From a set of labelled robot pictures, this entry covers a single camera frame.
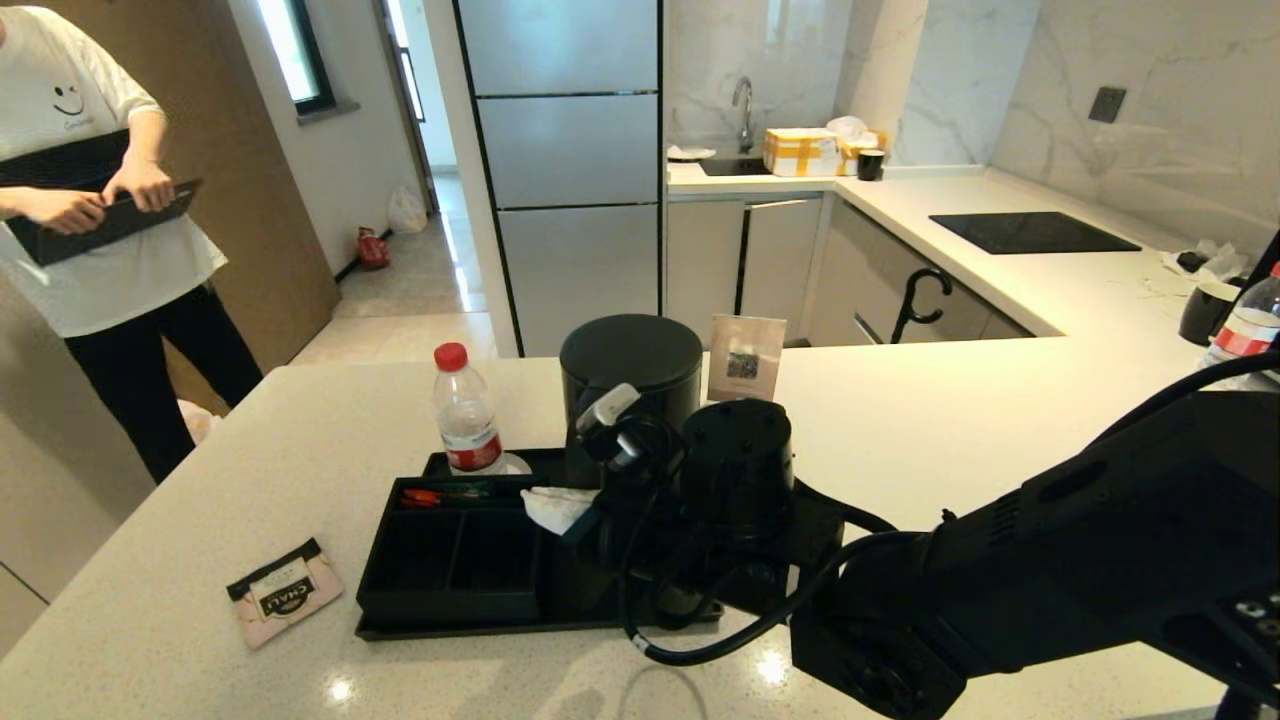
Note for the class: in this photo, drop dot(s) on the black induction cooktop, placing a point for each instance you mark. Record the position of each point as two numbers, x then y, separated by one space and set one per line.
1030 232

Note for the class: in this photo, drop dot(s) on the person right forearm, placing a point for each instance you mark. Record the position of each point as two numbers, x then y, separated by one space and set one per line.
12 203

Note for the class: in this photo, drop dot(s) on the white round coaster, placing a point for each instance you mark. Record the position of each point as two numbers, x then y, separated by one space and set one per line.
516 466

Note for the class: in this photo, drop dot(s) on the red sachet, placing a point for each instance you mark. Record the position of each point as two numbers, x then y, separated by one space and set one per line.
430 496

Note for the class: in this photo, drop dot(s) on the grey wall outlet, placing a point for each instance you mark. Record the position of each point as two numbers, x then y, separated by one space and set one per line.
1107 104

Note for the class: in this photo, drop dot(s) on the person right hand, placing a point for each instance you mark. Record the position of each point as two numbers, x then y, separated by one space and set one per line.
65 210

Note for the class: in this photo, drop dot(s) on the white crumpled tissue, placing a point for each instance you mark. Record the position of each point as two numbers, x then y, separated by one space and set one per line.
846 126

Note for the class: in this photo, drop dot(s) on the chrome faucet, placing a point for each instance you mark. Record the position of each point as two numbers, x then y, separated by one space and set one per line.
745 108

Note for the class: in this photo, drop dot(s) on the person left hand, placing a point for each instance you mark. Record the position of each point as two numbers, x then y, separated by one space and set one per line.
148 185

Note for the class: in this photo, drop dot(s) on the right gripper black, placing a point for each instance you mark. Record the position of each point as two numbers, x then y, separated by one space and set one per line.
650 550

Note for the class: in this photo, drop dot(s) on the small black cup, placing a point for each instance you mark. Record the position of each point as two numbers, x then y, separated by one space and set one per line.
870 165

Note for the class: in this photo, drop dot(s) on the black electric kettle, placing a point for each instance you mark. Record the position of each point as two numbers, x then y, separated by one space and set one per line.
630 360

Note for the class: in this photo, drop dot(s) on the crumpled clear plastic wrap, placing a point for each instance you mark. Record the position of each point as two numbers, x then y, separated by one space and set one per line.
1215 260

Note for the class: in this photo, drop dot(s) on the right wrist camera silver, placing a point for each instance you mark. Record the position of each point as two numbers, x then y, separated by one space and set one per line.
608 415

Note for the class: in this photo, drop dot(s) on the water bottle with red label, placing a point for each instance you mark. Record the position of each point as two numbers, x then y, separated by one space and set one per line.
1245 335

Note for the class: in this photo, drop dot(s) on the black compartment organizer box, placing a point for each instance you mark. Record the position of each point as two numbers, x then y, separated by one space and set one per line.
470 560

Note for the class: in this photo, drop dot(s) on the person in white t-shirt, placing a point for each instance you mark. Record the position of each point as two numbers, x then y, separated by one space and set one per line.
100 290

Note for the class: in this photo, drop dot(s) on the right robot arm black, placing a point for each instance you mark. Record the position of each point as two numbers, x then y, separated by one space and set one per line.
1100 560

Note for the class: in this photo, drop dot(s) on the black mug with white inside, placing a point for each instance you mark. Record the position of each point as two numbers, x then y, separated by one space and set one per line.
1203 316

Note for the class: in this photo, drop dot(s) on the grey kitchen base cabinets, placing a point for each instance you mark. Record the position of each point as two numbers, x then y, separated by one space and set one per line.
780 270

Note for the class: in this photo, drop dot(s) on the black serving tray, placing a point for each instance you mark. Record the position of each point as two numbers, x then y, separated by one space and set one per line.
450 630

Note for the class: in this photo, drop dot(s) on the pink CHALI tea bag packet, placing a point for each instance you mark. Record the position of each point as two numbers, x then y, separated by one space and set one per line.
285 595

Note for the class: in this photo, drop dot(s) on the large yellow taped cardboard box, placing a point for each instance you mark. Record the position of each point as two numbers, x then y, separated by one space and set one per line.
800 152

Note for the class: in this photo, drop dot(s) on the person left forearm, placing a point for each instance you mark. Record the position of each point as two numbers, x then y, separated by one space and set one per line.
147 135

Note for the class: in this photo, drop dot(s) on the brown wooden door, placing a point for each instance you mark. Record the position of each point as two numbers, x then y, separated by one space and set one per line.
270 200

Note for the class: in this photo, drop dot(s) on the window with dark frame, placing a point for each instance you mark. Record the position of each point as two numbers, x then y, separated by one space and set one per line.
290 50

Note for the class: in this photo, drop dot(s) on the white dish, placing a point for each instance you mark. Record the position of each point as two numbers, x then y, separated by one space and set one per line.
690 153

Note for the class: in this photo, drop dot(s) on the red bag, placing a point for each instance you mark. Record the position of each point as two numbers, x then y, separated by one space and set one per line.
374 250

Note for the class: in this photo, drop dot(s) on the acrylic QR code sign stand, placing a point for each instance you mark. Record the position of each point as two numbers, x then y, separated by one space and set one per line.
745 350

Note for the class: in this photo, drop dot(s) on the silver refrigerator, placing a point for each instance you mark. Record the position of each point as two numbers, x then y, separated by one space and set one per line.
570 150

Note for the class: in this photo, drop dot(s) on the beige cabinet panel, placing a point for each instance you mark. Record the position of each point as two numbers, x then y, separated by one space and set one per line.
50 500

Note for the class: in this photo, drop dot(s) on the water bottle on tray red cap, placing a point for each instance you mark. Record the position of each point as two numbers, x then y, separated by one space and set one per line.
465 420

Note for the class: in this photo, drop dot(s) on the kitchen sink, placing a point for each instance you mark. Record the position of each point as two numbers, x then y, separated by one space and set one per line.
733 167

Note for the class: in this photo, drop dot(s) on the white yellow plastic bag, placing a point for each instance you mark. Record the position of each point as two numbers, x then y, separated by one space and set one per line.
200 425

